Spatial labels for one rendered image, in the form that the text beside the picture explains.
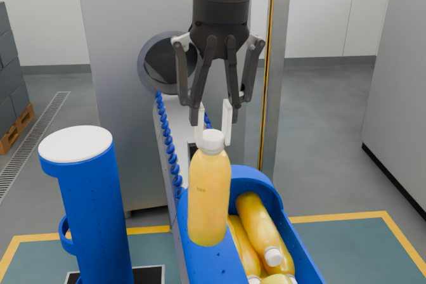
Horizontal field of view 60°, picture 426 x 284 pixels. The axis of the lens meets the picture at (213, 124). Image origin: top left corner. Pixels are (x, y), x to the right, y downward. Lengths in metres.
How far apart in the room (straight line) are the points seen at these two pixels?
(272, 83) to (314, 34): 4.04
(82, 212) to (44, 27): 4.06
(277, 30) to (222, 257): 0.93
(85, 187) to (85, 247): 0.30
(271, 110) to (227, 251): 0.89
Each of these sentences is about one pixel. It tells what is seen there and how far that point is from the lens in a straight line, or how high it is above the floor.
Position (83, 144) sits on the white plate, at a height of 1.04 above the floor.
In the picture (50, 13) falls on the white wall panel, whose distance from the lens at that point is 5.35.
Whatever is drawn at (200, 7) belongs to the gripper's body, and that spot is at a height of 1.69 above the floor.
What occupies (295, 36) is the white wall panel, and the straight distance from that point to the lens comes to 5.45.
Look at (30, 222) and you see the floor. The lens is 2.92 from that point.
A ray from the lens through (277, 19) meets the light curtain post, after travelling 1.44.
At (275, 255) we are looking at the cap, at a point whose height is 1.13.
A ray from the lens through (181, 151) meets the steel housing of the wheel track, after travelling 1.62.
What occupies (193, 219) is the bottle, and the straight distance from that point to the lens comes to 0.67.
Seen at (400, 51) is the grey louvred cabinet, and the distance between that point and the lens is 3.06.
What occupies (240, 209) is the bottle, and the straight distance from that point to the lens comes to 1.01.
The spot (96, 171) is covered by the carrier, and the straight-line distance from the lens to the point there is 1.49.
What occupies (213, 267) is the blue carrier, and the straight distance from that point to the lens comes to 0.78.
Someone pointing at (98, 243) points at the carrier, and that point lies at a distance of 1.70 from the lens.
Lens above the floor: 1.78
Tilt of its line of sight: 28 degrees down
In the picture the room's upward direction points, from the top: straight up
